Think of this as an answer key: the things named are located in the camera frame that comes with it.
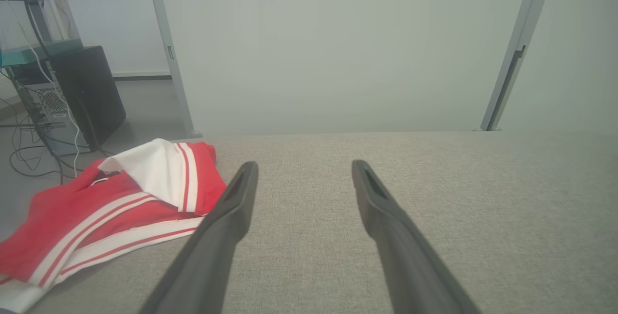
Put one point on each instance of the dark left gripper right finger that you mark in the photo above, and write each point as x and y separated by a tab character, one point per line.
405	265

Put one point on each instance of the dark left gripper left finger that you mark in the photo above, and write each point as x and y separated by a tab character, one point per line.
207	256

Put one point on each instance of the red garment striped white trim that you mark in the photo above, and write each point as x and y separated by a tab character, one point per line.
96	212

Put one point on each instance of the black computer tower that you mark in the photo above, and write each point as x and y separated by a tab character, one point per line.
91	96

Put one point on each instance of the white partition panel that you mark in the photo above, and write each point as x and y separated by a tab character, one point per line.
579	48
338	48

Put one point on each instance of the grey partition post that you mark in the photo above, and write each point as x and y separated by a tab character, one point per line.
524	29
166	38

